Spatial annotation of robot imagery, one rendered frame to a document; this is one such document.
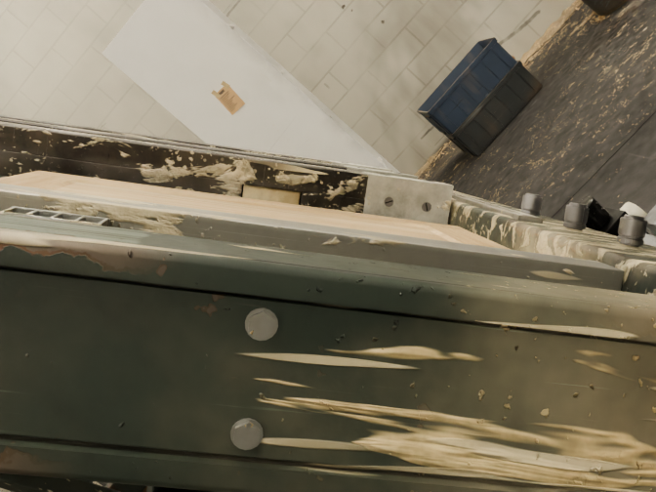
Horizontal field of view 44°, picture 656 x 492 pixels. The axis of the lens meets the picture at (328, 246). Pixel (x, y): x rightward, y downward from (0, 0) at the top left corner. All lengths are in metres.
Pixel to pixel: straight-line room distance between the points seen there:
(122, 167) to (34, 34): 5.24
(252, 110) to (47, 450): 4.32
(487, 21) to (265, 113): 2.13
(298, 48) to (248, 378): 5.69
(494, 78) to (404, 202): 3.98
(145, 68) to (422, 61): 2.21
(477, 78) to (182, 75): 1.76
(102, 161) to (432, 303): 0.83
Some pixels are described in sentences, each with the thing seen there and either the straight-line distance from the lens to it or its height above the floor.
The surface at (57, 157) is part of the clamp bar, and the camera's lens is 1.16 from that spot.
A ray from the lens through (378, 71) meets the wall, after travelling 6.05.
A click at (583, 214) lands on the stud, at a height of 0.86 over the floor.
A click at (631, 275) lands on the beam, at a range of 0.68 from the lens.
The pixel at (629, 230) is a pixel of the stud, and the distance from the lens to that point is 0.81.
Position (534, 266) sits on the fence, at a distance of 0.66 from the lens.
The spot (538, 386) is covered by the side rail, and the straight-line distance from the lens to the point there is 0.40.
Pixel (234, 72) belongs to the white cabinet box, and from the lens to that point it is 4.66.
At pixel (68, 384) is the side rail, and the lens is 0.38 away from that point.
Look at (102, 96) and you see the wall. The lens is 6.25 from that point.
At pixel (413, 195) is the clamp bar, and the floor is 0.96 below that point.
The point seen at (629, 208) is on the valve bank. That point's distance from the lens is 1.18.
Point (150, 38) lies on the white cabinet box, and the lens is 4.72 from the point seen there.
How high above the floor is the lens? 1.20
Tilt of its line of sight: 10 degrees down
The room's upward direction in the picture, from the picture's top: 49 degrees counter-clockwise
